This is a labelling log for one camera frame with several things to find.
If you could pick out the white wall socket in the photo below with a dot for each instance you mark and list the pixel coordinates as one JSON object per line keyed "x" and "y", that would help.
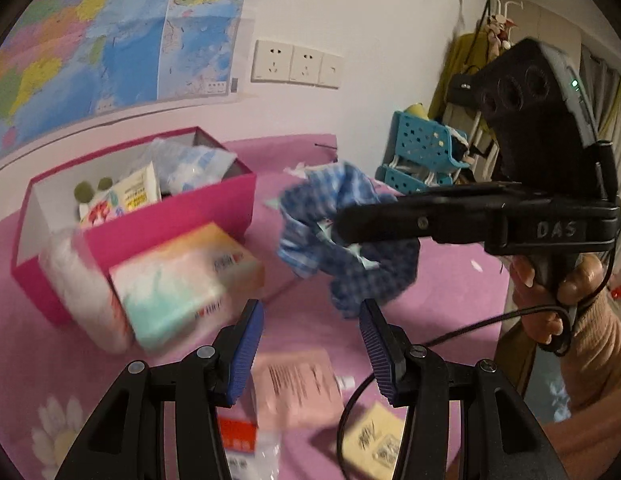
{"x": 272, "y": 61}
{"x": 306, "y": 66}

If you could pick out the white wall switch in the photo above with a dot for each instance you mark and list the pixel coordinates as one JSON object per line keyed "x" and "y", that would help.
{"x": 330, "y": 72}

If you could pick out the pink flower print tissue pack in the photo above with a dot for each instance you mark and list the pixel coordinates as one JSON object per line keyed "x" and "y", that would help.
{"x": 103, "y": 212}

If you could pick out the white plastic wrapped roll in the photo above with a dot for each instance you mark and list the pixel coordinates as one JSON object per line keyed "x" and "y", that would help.
{"x": 85, "y": 290}

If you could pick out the hanging yellow garment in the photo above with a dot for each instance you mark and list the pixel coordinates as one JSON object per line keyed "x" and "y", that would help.
{"x": 458, "y": 57}

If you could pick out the hanging plush doll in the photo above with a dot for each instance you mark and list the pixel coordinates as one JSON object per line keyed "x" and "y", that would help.
{"x": 499, "y": 32}

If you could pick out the grey curtain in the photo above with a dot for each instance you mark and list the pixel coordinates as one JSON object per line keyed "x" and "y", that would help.
{"x": 615, "y": 115}

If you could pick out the colourful wall map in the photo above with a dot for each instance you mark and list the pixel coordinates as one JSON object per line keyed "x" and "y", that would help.
{"x": 140, "y": 35}

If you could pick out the blue gingham scrunchie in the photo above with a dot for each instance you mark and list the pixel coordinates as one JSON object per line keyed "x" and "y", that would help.
{"x": 350, "y": 270}

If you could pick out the orange and white tissue pack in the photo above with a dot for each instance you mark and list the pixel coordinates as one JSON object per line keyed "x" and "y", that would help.
{"x": 185, "y": 280}

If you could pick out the blue perforated plastic basket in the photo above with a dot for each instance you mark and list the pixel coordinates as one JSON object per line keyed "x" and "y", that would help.
{"x": 405, "y": 180}
{"x": 425, "y": 142}

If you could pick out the pink floral bed sheet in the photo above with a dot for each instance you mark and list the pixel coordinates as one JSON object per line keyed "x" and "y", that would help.
{"x": 440, "y": 290}

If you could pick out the pale pink packet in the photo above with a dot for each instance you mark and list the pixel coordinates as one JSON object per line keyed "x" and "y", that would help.
{"x": 295, "y": 385}

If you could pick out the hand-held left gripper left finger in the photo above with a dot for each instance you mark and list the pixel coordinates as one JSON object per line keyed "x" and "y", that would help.
{"x": 245, "y": 355}

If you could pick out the yellow object in basket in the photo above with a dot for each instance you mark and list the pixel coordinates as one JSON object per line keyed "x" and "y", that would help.
{"x": 416, "y": 109}

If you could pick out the person's right forearm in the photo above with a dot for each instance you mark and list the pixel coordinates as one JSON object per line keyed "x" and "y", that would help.
{"x": 600, "y": 365}

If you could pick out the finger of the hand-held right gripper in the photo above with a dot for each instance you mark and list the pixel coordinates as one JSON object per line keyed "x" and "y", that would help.
{"x": 415, "y": 221}
{"x": 465, "y": 190}

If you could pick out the yellow pocket tissue pack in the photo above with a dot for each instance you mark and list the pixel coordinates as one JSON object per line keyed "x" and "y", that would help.
{"x": 375, "y": 440}

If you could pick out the clear plastic packet blue print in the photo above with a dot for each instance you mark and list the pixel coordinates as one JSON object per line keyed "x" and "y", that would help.
{"x": 195, "y": 162}

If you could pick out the pink cardboard box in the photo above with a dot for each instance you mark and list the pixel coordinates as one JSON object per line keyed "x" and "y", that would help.
{"x": 190, "y": 215}

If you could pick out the red label clear packet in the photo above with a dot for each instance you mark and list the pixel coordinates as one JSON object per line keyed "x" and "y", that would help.
{"x": 245, "y": 435}

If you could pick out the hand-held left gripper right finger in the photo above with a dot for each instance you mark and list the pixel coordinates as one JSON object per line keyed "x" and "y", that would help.
{"x": 378, "y": 355}

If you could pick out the person's right hand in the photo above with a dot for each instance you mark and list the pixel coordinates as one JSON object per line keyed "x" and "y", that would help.
{"x": 545, "y": 316}

